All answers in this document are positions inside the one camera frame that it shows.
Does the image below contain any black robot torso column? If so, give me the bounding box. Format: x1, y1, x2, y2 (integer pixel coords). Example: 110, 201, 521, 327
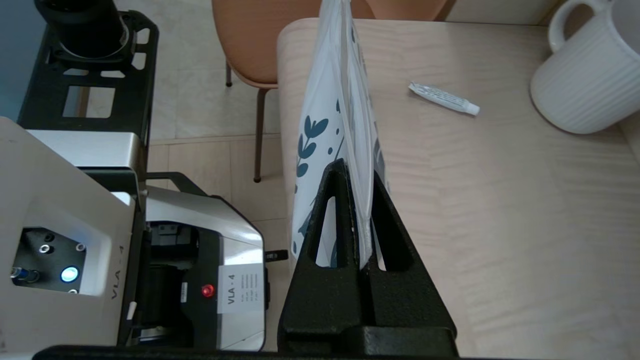
34, 0, 126, 57

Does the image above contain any white ribbed ceramic mug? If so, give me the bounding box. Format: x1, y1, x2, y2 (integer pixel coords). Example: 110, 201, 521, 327
530, 0, 640, 135

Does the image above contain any pink chair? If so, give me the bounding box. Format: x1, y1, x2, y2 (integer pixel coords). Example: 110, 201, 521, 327
211, 0, 448, 183

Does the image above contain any small white toothpaste tube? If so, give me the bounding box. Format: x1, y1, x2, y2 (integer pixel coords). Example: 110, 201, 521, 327
408, 82, 481, 117

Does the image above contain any white floral zip pouch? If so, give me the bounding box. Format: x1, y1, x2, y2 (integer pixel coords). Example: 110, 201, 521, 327
291, 0, 391, 271

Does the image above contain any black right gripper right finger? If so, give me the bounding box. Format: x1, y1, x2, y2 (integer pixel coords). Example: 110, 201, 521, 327
369, 171, 458, 351

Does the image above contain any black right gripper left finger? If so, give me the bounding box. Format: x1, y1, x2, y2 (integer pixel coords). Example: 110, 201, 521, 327
277, 159, 373, 353

